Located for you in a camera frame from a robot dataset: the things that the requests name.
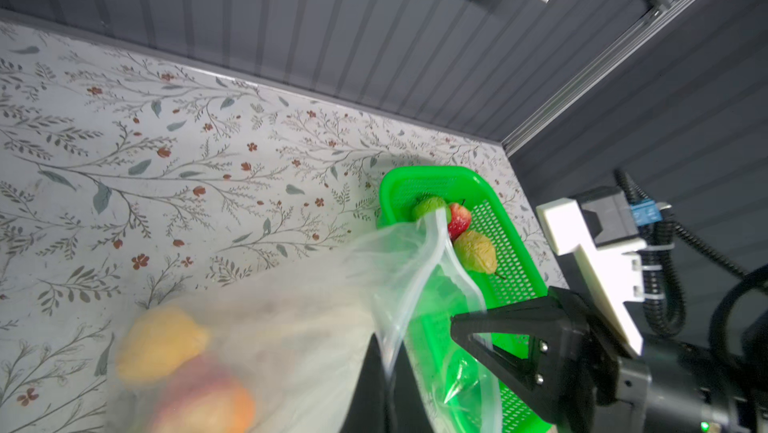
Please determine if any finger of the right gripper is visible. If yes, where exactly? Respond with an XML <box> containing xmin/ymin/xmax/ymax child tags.
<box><xmin>450</xmin><ymin>296</ymin><xmax>576</xmax><ymax>424</ymax></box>

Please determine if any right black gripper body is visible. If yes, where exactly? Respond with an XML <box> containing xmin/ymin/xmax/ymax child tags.
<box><xmin>545</xmin><ymin>288</ymin><xmax>756</xmax><ymax>432</ymax></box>

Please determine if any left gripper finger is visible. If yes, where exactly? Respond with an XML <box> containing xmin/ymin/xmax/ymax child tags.
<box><xmin>340</xmin><ymin>335</ymin><xmax>433</xmax><ymax>433</ymax></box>

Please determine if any clear zip top bag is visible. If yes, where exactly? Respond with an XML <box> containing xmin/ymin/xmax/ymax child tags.
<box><xmin>104</xmin><ymin>207</ymin><xmax>505</xmax><ymax>433</ymax></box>

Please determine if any red yellow peach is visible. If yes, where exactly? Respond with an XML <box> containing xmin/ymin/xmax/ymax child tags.
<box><xmin>148</xmin><ymin>355</ymin><xmax>256</xmax><ymax>432</ymax></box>

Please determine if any yellow lemon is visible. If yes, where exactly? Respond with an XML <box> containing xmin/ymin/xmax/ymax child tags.
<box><xmin>116</xmin><ymin>307</ymin><xmax>211</xmax><ymax>386</ymax></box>

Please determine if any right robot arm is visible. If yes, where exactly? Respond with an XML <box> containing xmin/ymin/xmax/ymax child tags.
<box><xmin>451</xmin><ymin>267</ymin><xmax>767</xmax><ymax>432</ymax></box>

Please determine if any green plastic basket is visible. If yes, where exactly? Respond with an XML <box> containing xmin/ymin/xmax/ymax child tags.
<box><xmin>379</xmin><ymin>166</ymin><xmax>551</xmax><ymax>432</ymax></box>

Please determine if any red apple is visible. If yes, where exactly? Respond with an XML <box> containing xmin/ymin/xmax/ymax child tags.
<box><xmin>447</xmin><ymin>203</ymin><xmax>472</xmax><ymax>242</ymax></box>

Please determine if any green cabbage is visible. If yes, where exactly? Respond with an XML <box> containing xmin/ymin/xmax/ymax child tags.
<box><xmin>410</xmin><ymin>196</ymin><xmax>452</xmax><ymax>223</ymax></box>

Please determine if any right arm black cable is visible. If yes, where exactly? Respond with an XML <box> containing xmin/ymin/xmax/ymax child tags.
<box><xmin>613</xmin><ymin>168</ymin><xmax>768</xmax><ymax>362</ymax></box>

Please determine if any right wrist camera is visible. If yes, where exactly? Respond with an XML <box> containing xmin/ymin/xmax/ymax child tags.
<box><xmin>536</xmin><ymin>186</ymin><xmax>664</xmax><ymax>356</ymax></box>

